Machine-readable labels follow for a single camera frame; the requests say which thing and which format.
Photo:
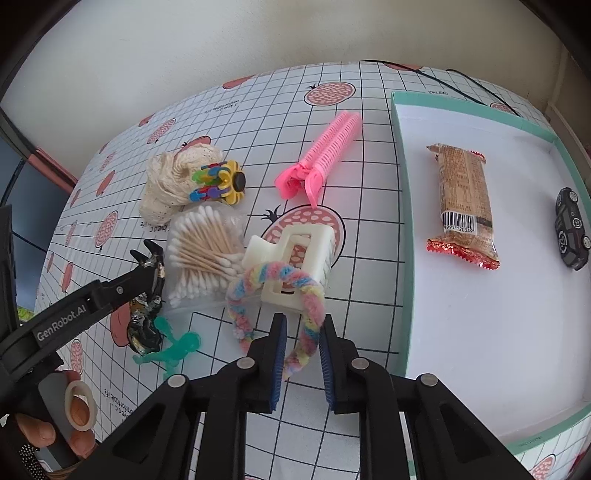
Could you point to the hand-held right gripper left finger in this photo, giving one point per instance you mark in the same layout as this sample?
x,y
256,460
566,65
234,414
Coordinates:
x,y
277,364

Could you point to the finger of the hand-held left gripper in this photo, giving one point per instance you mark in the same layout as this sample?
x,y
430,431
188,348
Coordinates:
x,y
122,290

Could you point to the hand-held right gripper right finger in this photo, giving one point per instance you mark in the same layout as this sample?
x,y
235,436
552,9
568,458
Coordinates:
x,y
326,364

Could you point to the rainbow fuzzy pipe cleaner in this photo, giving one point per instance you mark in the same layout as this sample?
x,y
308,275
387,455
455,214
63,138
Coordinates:
x,y
258,273

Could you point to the cream lace scrunchie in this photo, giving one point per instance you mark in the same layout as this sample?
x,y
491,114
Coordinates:
x,y
168,184

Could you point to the teal and white box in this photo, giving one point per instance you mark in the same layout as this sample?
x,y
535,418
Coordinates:
x,y
461,332

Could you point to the person's left hand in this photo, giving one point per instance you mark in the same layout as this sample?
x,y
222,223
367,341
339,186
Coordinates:
x,y
83,415

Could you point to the green toy figure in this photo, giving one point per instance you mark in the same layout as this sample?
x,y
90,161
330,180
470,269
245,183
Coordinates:
x,y
182,346

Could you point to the bag of cotton swabs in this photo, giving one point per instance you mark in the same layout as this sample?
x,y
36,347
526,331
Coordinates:
x,y
198,256

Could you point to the white hair claw clip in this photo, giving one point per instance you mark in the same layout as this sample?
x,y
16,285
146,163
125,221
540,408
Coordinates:
x,y
318,244

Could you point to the pink panel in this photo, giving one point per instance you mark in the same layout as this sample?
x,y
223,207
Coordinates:
x,y
53,167

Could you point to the pomegranate print grid tablecloth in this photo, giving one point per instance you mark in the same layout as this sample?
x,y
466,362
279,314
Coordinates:
x,y
369,184

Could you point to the brown snack bar packet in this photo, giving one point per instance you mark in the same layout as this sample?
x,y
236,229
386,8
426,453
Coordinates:
x,y
461,194

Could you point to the pink hair roller clip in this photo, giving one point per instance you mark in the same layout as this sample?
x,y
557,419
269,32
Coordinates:
x,y
328,142

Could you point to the black toy car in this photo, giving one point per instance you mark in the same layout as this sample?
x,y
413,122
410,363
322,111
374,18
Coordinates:
x,y
570,226

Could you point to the white door frame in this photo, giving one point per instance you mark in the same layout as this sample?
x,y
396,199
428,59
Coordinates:
x,y
570,92

